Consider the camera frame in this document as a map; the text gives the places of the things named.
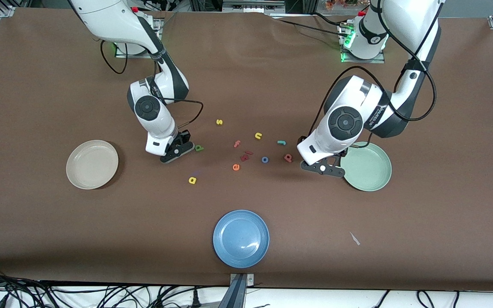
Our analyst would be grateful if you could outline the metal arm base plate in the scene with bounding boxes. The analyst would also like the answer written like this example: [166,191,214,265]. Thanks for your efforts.
[115,42,155,59]
[340,24,386,64]

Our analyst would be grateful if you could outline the thin black base cable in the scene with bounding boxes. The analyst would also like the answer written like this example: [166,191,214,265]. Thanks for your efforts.
[270,12,352,37]

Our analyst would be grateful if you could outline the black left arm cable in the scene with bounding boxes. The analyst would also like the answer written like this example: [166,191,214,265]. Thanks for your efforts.
[309,0,438,140]

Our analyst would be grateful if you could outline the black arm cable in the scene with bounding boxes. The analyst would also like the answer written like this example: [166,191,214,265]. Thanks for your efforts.
[309,0,438,140]
[100,41,204,129]

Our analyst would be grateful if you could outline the grey power strip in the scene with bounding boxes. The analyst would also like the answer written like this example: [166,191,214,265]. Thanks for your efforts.
[222,0,286,13]

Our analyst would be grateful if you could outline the brown table cover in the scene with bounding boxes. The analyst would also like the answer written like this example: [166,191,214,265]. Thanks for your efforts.
[0,8,493,292]

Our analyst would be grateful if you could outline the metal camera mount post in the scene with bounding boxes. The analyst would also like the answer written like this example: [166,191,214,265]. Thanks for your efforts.
[219,273,255,308]

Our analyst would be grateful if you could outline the green round plate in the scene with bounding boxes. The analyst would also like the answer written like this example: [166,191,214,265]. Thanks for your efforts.
[341,142,392,192]

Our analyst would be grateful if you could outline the beige round plate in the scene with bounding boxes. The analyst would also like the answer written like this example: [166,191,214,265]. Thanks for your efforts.
[66,140,119,190]

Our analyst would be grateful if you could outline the orange artificial flowers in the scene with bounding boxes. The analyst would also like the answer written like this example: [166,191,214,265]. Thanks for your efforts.
[326,0,360,11]

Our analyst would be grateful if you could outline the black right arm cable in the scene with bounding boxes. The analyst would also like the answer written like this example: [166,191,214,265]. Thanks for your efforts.
[100,41,204,129]

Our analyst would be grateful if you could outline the blue round plate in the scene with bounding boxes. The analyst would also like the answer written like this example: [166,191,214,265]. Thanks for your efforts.
[213,210,270,269]

